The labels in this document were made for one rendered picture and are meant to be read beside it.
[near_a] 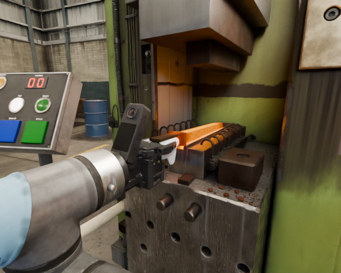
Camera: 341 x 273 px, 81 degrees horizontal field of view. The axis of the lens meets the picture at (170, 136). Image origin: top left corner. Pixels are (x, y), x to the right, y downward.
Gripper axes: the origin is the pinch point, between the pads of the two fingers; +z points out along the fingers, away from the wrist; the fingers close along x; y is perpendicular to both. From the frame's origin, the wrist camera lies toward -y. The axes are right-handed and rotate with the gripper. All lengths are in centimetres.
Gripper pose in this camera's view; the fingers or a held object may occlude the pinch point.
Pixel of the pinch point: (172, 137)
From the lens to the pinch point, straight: 50.1
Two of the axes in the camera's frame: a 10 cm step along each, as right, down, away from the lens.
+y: 0.1, 9.7, 2.3
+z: 5.5, -2.0, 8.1
